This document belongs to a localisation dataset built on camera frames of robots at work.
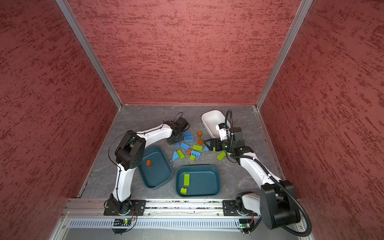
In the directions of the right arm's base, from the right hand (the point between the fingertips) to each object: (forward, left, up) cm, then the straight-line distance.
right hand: (209, 143), depth 84 cm
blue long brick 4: (+4, +1, -13) cm, 14 cm away
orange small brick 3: (0, +12, -10) cm, 16 cm away
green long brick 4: (0, +18, -12) cm, 21 cm away
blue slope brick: (-2, +21, -10) cm, 23 cm away
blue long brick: (+11, +12, -12) cm, 20 cm away
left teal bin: (-10, +29, -13) cm, 34 cm away
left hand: (+9, +21, -11) cm, 25 cm away
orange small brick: (+14, +5, -11) cm, 18 cm away
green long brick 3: (-2, -8, -12) cm, 15 cm away
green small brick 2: (-3, +10, -11) cm, 15 cm away
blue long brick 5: (-1, +7, -11) cm, 13 cm away
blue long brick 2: (+7, +20, -12) cm, 25 cm away
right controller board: (-37, -15, -13) cm, 42 cm away
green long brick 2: (+5, +7, -13) cm, 15 cm away
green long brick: (-16, +13, -13) cm, 24 cm away
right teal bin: (-17, +3, -13) cm, 22 cm away
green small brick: (-22, +15, -11) cm, 29 cm away
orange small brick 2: (+9, +4, -13) cm, 16 cm away
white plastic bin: (+30, -5, -13) cm, 33 cm away
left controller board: (-35, +45, -13) cm, 58 cm away
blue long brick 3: (+6, +15, -12) cm, 20 cm away
